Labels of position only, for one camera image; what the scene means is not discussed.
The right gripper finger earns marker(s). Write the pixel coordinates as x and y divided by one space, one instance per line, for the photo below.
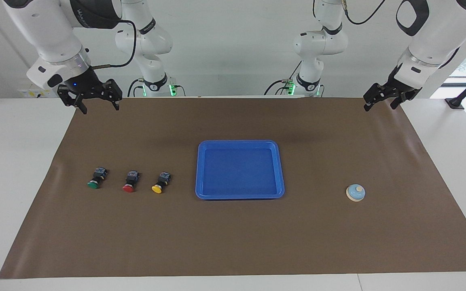
82 105
116 103

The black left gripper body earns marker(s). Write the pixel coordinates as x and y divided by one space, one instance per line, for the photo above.
399 87

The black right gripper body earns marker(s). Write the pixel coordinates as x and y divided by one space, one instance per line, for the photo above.
89 87

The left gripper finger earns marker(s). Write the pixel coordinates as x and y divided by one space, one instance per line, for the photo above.
368 106
396 103

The green push button switch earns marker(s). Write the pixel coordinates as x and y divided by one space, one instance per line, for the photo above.
97 178

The red push button switch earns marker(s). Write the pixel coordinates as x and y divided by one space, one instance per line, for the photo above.
131 180

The yellow push button switch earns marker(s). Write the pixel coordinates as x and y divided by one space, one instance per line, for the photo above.
161 182

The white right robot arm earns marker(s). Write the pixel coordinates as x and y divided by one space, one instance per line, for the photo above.
51 36

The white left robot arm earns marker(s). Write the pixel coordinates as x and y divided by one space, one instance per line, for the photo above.
439 36

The light blue desk bell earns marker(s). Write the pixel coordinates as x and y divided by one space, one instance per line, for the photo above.
354 194

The blue plastic tray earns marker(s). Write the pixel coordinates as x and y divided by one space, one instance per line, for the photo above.
239 173

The brown table mat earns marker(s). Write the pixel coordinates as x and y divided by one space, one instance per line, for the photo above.
233 234

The white wall outlet box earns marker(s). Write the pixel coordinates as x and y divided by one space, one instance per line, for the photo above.
28 93

